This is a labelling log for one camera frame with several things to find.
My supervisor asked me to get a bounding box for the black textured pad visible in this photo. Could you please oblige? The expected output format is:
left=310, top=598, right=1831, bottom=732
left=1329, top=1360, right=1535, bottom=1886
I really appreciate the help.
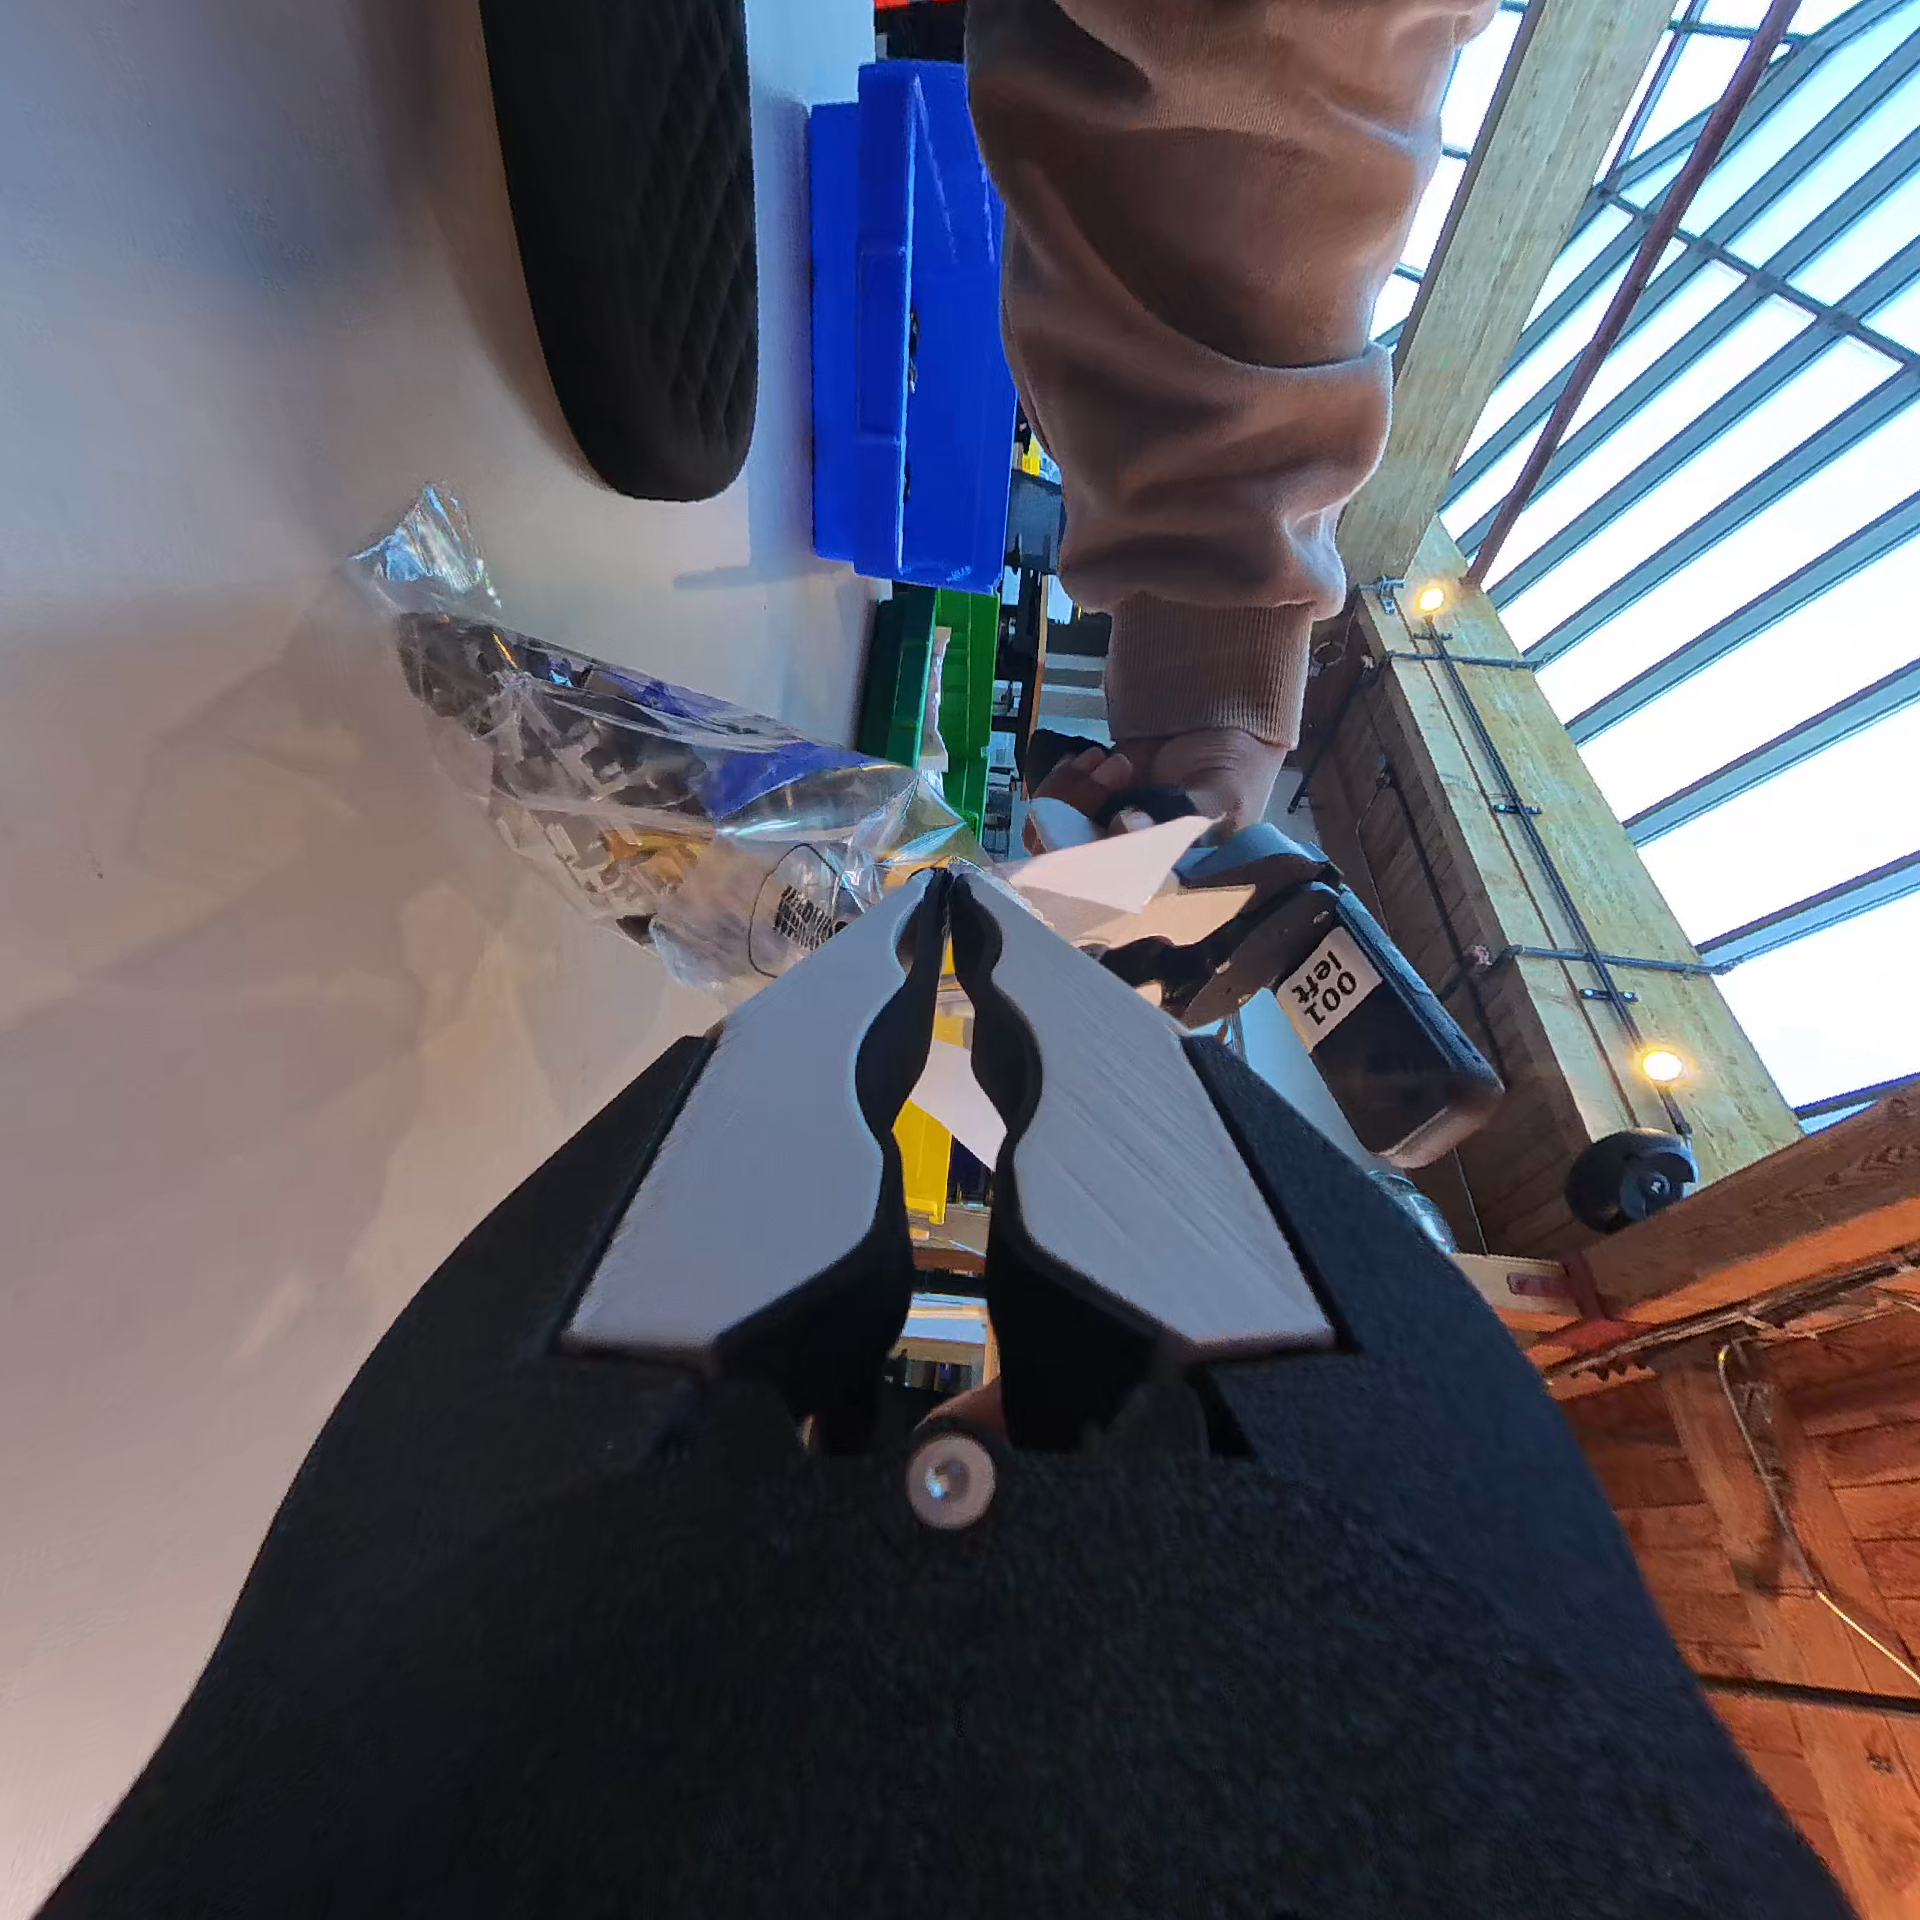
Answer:
left=477, top=0, right=762, bottom=506

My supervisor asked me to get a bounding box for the person's left forearm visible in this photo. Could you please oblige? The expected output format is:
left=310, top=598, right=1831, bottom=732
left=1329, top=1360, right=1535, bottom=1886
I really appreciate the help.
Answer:
left=959, top=0, right=1502, bottom=753

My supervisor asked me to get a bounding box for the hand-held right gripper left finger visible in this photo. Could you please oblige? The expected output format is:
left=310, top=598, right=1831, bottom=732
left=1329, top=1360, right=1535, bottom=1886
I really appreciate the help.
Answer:
left=565, top=871, right=951, bottom=1449

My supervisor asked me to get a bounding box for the large clear labelled bag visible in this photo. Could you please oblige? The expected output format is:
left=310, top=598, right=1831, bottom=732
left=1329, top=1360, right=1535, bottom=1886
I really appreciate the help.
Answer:
left=340, top=480, right=1231, bottom=1178

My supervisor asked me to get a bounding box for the yellow bin with grey parts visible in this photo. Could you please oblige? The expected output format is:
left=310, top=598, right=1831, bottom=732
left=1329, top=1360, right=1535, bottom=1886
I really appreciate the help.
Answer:
left=890, top=1088, right=969, bottom=1226

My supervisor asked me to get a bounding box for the green bin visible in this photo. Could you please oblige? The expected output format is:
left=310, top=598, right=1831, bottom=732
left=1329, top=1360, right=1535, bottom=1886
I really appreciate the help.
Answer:
left=862, top=583, right=1002, bottom=838

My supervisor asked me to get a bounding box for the blue bin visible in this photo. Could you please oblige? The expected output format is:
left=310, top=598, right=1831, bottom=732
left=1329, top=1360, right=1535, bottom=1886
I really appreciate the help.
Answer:
left=802, top=63, right=1023, bottom=598

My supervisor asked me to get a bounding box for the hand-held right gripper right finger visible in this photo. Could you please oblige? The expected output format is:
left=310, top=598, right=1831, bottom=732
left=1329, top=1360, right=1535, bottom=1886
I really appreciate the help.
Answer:
left=956, top=871, right=1337, bottom=1449

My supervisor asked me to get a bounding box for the person's left hand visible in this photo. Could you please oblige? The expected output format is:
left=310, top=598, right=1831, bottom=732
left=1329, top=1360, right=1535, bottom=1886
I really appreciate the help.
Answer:
left=1022, top=715, right=1297, bottom=874

